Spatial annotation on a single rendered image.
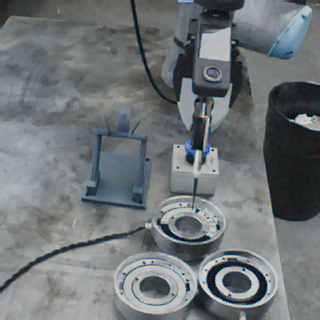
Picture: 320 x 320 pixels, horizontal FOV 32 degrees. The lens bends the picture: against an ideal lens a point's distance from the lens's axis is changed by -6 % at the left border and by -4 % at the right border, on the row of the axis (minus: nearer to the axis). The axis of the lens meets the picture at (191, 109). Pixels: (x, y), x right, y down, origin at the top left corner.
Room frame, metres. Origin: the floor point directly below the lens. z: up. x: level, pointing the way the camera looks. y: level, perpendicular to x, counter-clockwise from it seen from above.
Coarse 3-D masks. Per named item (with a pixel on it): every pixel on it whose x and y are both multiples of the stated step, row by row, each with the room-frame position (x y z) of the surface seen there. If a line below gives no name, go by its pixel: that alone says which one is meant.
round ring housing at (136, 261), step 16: (144, 256) 0.53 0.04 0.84; (160, 256) 0.54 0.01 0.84; (128, 272) 0.51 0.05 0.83; (144, 272) 0.51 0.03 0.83; (160, 272) 0.52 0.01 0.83; (176, 272) 0.52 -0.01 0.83; (192, 272) 0.51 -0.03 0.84; (144, 288) 0.50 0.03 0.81; (160, 288) 0.51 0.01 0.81; (176, 288) 0.49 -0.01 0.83; (192, 288) 0.49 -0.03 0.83; (128, 304) 0.44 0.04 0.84; (160, 304) 0.46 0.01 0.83; (192, 304) 0.47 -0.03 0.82
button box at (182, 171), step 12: (180, 156) 0.76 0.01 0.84; (204, 156) 0.76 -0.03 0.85; (216, 156) 0.77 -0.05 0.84; (180, 168) 0.73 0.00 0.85; (192, 168) 0.73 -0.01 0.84; (204, 168) 0.74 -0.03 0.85; (216, 168) 0.74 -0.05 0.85; (180, 180) 0.72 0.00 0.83; (192, 180) 0.72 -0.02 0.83; (204, 180) 0.73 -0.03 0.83; (216, 180) 0.73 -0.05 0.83; (180, 192) 0.72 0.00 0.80; (192, 192) 0.72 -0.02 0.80; (204, 192) 0.73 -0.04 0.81
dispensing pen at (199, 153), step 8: (208, 96) 0.75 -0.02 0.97; (200, 120) 0.71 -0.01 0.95; (200, 128) 0.70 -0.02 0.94; (192, 136) 0.71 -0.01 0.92; (200, 136) 0.69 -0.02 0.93; (192, 144) 0.69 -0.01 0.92; (200, 144) 0.69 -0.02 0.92; (200, 152) 0.69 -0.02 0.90; (200, 160) 0.69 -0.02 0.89; (200, 168) 0.68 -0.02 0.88
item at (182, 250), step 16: (160, 208) 0.64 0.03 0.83; (176, 208) 0.65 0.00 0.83; (208, 208) 0.66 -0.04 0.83; (176, 224) 0.63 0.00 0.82; (192, 224) 0.64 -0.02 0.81; (208, 224) 0.62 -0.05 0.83; (224, 224) 0.61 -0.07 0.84; (160, 240) 0.58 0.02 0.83; (176, 240) 0.57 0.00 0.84; (208, 240) 0.58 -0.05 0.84; (176, 256) 0.57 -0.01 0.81; (192, 256) 0.57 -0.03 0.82
